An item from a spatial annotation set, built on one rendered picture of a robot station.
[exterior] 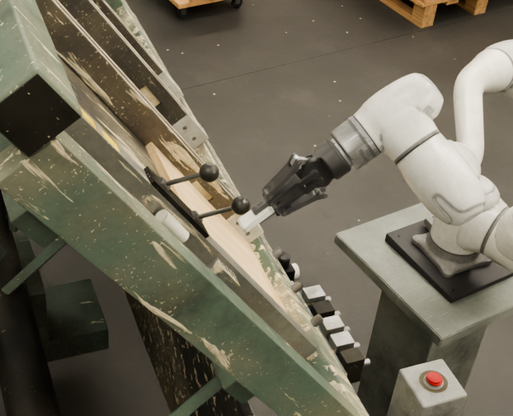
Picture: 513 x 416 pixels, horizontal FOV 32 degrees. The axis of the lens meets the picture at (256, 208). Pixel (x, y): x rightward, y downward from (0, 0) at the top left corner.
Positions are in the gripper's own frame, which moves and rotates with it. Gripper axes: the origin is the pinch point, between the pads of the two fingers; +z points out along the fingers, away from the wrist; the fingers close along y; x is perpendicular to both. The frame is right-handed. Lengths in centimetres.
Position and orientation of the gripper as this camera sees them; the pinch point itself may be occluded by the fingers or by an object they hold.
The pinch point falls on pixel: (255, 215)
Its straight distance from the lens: 172.0
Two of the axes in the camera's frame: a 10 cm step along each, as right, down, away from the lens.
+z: -8.0, 5.9, 1.0
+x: -3.6, -6.1, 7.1
